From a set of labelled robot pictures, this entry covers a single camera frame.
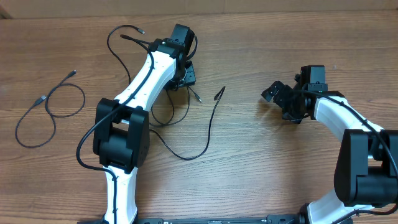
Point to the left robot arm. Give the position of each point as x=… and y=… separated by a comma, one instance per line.
x=122, y=127

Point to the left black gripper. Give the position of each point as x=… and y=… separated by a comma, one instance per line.
x=191, y=79

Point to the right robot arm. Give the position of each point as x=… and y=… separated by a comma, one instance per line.
x=365, y=179

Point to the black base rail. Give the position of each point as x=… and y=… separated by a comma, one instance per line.
x=211, y=220

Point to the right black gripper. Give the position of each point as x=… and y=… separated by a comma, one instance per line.
x=280, y=96

